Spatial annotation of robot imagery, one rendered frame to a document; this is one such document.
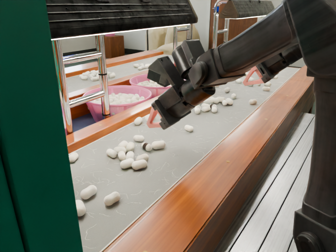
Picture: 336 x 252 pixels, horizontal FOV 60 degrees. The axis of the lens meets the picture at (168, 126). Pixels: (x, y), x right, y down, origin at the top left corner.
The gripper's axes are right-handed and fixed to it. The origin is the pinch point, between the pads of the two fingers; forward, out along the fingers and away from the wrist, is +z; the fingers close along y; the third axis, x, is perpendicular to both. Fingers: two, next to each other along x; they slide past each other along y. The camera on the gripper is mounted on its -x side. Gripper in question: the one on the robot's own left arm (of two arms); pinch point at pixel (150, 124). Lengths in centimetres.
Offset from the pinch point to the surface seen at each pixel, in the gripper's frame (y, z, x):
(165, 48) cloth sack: -270, 149, -92
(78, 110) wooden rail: -18, 45, -23
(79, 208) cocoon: 27.8, 0.2, 7.3
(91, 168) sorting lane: 14.8, 9.8, 1.7
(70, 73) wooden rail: -45, 69, -50
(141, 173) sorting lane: 10.0, 1.3, 8.8
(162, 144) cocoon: -2.1, 2.2, 6.0
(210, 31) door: -477, 171, -119
